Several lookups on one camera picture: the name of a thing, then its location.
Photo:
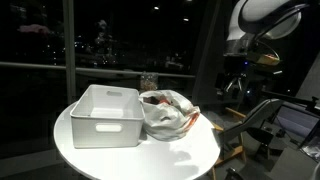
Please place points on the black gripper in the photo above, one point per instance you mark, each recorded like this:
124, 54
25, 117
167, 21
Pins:
234, 72

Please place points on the white orange plastic shopping bag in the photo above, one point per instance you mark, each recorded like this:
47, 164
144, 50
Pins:
168, 115

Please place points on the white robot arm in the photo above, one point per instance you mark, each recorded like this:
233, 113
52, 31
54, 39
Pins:
252, 20

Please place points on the white plastic storage box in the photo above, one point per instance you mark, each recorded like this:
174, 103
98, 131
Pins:
107, 117

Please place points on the black office chair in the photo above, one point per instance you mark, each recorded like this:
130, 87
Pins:
248, 123

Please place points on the clear bag of snacks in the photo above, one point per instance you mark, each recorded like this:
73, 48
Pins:
148, 81

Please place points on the white round table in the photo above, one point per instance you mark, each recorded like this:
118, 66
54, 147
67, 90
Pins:
185, 159

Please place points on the window railing bar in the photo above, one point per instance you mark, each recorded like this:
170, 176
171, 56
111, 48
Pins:
85, 70

